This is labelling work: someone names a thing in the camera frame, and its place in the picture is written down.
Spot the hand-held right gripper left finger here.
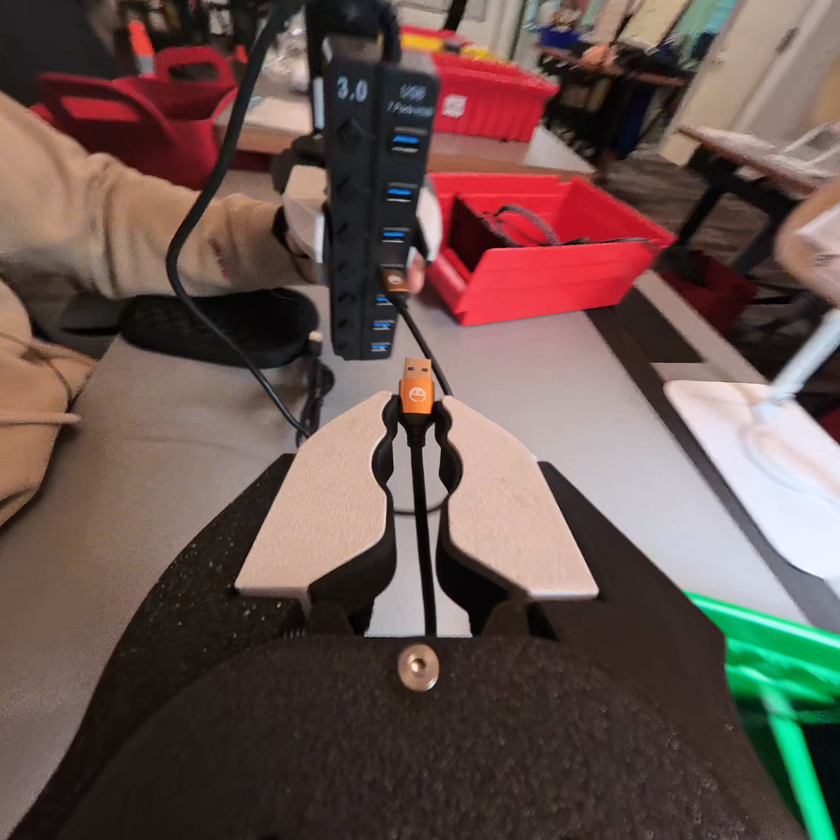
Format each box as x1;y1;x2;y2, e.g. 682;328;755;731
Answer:
235;391;399;614

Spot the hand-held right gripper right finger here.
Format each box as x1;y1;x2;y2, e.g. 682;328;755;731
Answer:
435;394;600;603

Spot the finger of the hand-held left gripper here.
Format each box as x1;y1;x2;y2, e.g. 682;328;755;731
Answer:
282;196;328;284
415;178;445;265

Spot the black multiport usb hub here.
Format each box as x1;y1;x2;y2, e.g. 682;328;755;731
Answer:
325;56;439;361

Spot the red plastic bin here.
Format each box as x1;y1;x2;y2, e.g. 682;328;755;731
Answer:
425;172;678;328

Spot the orange plug usb cable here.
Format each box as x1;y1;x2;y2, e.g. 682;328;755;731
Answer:
382;262;457;641

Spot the green plastic bin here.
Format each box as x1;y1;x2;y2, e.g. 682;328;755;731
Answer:
682;591;840;840

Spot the person's left forearm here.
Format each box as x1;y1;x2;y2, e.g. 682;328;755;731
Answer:
0;92;309;298

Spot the black bin divider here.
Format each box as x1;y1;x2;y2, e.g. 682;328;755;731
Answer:
448;196;526;280

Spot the yellow storage bin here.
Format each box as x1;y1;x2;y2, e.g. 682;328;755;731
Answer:
400;29;473;56

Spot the black wrist rest pad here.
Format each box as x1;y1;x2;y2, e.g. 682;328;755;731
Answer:
118;287;321;370

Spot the long red storage bin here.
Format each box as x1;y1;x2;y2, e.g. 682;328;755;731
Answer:
430;52;560;143

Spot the red tote bag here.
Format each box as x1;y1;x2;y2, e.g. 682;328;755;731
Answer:
36;71;227;191
154;46;238;119

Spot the orange traffic cone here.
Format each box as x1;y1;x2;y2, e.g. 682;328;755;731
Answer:
126;20;157;76

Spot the white document stand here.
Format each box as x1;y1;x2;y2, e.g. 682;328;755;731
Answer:
663;184;840;580

